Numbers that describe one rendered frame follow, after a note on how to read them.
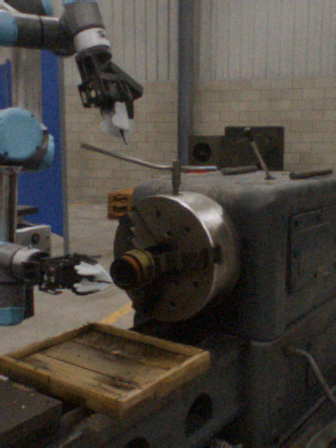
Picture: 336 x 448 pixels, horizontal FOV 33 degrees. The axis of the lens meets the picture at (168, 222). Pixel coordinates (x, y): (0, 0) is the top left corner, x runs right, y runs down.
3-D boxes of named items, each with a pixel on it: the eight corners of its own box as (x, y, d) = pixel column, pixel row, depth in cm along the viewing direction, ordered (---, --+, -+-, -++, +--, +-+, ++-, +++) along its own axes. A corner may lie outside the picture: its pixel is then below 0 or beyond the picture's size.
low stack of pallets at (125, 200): (134, 210, 1042) (133, 186, 1035) (179, 212, 1015) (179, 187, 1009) (105, 219, 925) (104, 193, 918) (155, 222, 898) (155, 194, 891)
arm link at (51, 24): (30, 28, 140) (43, 4, 130) (74, 32, 145) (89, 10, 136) (34, 59, 139) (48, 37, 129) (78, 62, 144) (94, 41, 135)
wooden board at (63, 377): (93, 335, 150) (92, 320, 149) (210, 368, 129) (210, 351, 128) (-3, 374, 126) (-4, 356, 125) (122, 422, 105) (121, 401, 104)
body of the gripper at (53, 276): (57, 297, 120) (19, 286, 127) (86, 290, 127) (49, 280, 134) (58, 261, 119) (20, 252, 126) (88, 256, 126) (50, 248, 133)
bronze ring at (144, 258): (129, 241, 137) (104, 251, 130) (161, 246, 132) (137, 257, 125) (131, 278, 140) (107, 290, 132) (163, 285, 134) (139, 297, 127)
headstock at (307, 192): (226, 271, 218) (227, 168, 212) (351, 292, 191) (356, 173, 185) (123, 309, 171) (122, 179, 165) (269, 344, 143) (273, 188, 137)
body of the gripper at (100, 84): (83, 111, 126) (67, 59, 127) (109, 112, 133) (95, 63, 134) (107, 97, 122) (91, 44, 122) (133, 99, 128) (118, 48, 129)
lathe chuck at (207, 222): (132, 297, 160) (137, 184, 154) (230, 327, 142) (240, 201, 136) (110, 304, 153) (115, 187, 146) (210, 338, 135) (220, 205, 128)
